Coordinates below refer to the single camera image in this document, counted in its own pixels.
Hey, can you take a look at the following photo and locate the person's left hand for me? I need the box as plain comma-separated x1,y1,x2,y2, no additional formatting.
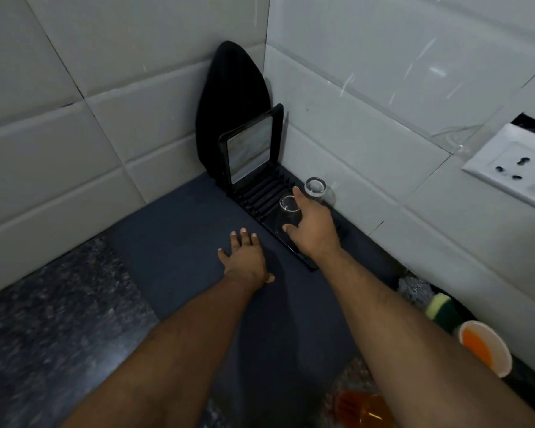
217,228,276,286

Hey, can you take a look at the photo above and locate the person's right hand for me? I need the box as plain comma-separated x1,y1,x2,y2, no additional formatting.
282,186,344,260

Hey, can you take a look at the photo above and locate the clear drinking glass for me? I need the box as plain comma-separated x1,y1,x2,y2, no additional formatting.
278,194,302,232
304,177,336,209

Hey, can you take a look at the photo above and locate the person's right forearm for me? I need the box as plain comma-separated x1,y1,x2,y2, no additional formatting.
301,246,535,428

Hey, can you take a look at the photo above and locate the person's left forearm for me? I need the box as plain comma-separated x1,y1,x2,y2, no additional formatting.
60,269,277,428

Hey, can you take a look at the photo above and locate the black slotted dish rack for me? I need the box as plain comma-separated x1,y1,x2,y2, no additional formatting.
216,167,349,272

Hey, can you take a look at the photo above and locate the dark grey drying mat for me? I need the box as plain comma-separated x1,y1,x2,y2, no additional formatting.
103,173,399,428

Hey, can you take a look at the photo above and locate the black square plate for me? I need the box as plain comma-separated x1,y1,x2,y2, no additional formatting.
218,103,285,197

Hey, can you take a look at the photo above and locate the steel wool scrubber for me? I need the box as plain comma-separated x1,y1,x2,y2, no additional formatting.
397,273,434,306

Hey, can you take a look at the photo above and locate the black oval board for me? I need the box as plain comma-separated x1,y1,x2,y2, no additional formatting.
195,41,273,181

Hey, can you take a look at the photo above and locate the orange plastic container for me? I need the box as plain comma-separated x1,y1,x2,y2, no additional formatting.
334,389,397,428

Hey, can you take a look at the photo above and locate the yellow green sponge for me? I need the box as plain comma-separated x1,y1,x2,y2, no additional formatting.
424,292,463,335

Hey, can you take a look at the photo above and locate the white cup with orange liquid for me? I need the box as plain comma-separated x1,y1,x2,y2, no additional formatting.
457,320,513,380

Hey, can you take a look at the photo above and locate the white wall socket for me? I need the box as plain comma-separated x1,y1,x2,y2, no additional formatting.
461,123,535,213

